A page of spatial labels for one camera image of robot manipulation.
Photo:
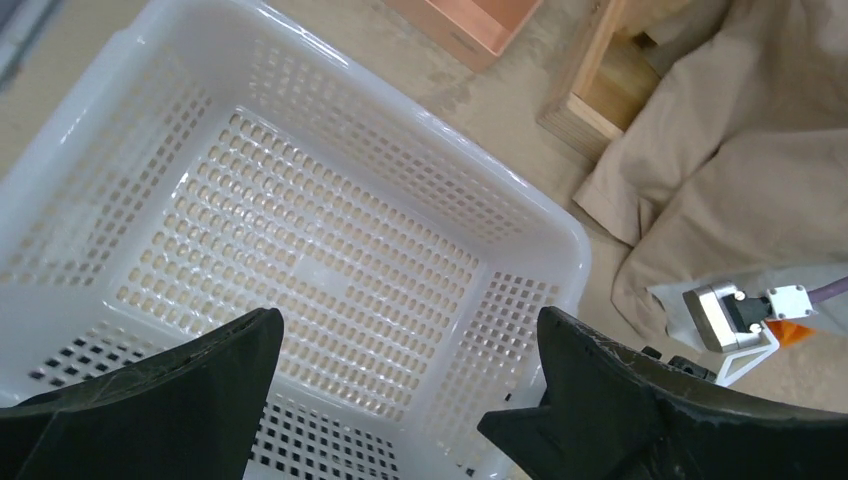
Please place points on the wooden clothes rack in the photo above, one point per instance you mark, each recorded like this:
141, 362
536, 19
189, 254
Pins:
605, 79

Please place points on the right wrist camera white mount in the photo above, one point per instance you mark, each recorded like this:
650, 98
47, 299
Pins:
735, 324

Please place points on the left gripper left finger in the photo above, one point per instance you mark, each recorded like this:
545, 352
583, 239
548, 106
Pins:
190, 412

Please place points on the white shorts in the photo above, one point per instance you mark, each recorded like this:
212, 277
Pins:
831, 314

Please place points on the white plastic perforated basket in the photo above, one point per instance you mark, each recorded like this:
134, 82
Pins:
216, 157

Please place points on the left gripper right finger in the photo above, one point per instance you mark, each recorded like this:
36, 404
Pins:
611, 412

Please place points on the orange shorts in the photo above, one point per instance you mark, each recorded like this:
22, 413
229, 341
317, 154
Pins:
788, 333

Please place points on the beige shorts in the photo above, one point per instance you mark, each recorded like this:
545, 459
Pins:
737, 163

